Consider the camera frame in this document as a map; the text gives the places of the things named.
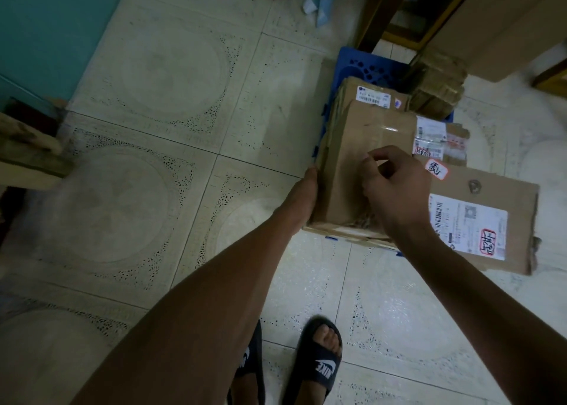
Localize person's left hand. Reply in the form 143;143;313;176
276;166;319;238

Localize person's right hand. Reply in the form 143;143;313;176
359;145;433;242

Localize taped brown cardboard box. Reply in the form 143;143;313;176
309;112;470;238

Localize person's right forearm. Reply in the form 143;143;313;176
393;225;567;405

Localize person's left forearm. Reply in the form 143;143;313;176
70;210;298;405

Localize small labelled cardboard box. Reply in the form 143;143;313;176
334;76;411;114

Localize blue plastic crate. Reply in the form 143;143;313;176
312;46;455;159

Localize stack of folded cardboard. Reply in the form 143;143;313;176
404;47;469;121

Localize large flat cardboard box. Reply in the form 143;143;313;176
414;154;541;277

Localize person's right foot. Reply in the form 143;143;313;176
294;324;343;405

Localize person's right black slide sandal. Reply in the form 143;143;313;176
282;315;344;405

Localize person's black slide sandal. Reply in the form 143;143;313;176
227;320;266;405
282;315;344;405

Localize person's left black slide sandal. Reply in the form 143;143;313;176
227;320;266;405

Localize brown wooden furniture edge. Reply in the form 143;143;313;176
531;58;567;101

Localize big plain cardboard box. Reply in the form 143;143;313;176
424;0;567;83

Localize rough wooden planks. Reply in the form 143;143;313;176
0;112;75;193

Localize yellow wooden frame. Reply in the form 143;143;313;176
382;0;485;52

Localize dark wooden post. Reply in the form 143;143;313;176
354;0;418;54

